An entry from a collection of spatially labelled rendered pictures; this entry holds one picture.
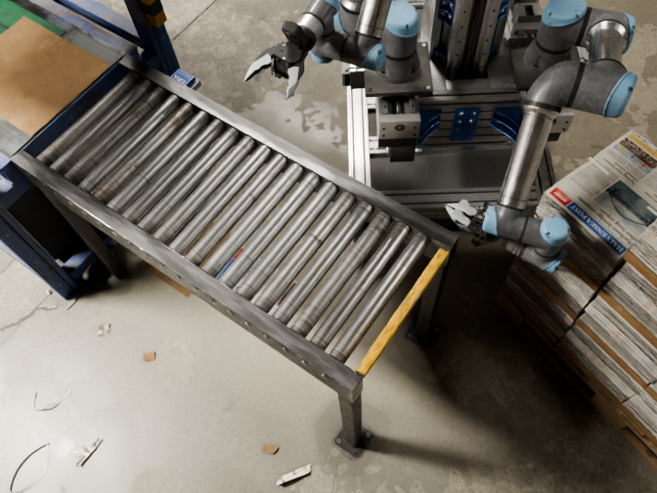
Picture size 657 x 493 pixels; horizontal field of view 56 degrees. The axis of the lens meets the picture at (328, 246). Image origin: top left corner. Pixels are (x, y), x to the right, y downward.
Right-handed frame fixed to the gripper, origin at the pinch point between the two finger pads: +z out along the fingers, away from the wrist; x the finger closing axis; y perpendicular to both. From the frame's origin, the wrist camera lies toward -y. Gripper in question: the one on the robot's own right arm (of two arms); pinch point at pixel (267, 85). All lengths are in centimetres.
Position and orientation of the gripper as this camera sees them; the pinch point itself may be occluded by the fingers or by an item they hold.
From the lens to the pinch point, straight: 155.7
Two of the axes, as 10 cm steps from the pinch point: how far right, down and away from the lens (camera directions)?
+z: -4.3, 8.1, -4.0
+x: -9.0, -4.2, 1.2
